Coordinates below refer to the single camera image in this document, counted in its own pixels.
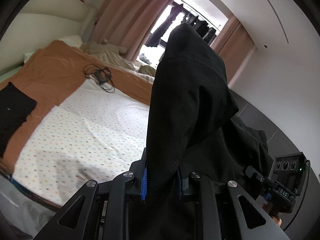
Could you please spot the black fleece garment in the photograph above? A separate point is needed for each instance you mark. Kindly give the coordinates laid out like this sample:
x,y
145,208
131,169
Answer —
x,y
187,92

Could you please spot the beige duvet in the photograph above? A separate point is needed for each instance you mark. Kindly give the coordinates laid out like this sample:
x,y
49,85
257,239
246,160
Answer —
x,y
117,60

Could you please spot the narrow pink curtain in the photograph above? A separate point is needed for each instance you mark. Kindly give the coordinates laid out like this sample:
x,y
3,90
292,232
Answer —
x,y
235,45

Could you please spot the black frame device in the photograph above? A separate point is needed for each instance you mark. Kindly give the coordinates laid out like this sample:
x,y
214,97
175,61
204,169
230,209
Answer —
x,y
100,76

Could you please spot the person's right hand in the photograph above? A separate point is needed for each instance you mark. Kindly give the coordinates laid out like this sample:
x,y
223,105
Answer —
x,y
273,218

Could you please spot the beige plush toy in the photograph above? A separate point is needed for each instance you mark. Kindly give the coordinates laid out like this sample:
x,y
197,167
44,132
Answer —
x,y
105,47

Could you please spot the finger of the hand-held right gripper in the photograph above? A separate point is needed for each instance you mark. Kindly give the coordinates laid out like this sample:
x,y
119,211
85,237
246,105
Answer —
x,y
258,180

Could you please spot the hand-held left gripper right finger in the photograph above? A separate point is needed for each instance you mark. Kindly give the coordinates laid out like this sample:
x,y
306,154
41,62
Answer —
x,y
178,182

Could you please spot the wide pink curtain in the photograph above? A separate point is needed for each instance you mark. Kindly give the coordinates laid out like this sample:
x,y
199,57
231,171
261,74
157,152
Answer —
x,y
130,12

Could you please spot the row of dark hanging clothes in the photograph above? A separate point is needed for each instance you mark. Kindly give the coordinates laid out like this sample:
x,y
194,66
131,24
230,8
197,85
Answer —
x,y
205,30

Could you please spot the black smooth garment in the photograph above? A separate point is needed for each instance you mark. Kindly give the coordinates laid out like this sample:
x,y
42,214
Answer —
x,y
15,110

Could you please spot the orange blanket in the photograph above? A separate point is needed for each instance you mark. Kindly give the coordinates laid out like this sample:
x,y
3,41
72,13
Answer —
x,y
50,65

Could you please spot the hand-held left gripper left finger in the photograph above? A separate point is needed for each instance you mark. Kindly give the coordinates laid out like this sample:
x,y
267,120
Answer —
x,y
143,185

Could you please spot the white floral bed sheet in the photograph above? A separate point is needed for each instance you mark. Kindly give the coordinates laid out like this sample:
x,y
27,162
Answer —
x,y
87,130

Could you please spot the white pillow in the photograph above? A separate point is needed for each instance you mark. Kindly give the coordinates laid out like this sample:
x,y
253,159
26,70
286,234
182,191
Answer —
x,y
72,40

